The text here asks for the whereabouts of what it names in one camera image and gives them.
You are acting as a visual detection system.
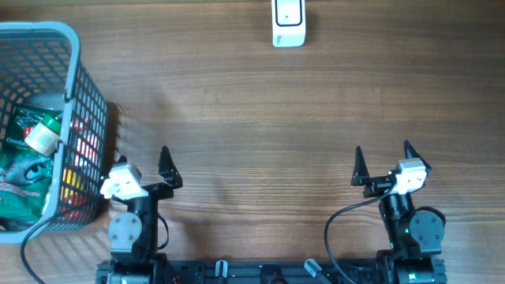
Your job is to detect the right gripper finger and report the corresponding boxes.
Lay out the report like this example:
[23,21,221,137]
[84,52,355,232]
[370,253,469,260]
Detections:
[404,140,432,171]
[350,146,370,186]

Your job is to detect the white jar green lid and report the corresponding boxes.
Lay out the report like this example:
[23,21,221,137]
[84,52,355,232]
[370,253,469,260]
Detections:
[24,114,62,156]

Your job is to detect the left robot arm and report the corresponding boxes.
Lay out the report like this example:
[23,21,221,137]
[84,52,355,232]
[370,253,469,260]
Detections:
[100,146,183,263]

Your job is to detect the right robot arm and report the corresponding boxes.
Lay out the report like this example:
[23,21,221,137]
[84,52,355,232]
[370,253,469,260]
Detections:
[350,141,446,259]

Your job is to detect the white barcode scanner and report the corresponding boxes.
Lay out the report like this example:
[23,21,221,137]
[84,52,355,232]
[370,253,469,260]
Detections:
[271,0,306,48]

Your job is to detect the green glove package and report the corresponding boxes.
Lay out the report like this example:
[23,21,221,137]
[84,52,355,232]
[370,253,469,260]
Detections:
[1,104,62,232]

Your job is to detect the grey black plastic basket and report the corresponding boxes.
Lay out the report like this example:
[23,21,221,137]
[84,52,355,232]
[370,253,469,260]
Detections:
[1,21,109,234]

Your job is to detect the right camera cable black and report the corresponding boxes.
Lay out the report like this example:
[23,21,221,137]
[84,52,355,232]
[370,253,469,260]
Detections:
[324,185,391,284]

